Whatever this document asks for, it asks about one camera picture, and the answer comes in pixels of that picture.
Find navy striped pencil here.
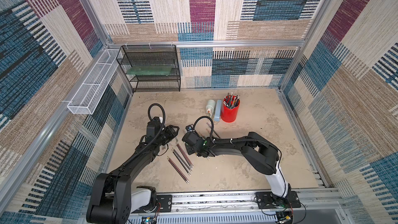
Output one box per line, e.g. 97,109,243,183
173,148,193,173

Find red striped pencil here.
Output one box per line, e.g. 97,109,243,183
168,157,191,183

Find black white striped pencil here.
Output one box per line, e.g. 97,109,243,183
171,150,191,175

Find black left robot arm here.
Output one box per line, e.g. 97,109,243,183
86,104,179,224

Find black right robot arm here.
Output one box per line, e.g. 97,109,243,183
182,116,290,199

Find bundle of capped pencils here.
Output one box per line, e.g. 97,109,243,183
207,123,221,139

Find pencils in red cup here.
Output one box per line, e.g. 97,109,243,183
223,93,240,110

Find light blue eraser box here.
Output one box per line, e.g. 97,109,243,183
214,100,223,122

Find red pencil cup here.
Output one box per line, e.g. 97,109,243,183
221,104,240,123

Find green board on shelf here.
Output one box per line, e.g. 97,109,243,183
126,65,173,76

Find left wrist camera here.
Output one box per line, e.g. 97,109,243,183
154,117,164,125

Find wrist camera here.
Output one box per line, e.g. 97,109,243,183
185,124,194,132
154,117,164,125

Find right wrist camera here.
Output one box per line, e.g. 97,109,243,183
185,124,194,132

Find black wire mesh shelf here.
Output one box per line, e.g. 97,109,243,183
116,45,181,92

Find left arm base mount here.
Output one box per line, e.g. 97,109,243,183
132,195,173,214

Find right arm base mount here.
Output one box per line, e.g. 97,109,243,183
254,191,301,210

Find white wire mesh basket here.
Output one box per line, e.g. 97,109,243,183
67,49,119,115

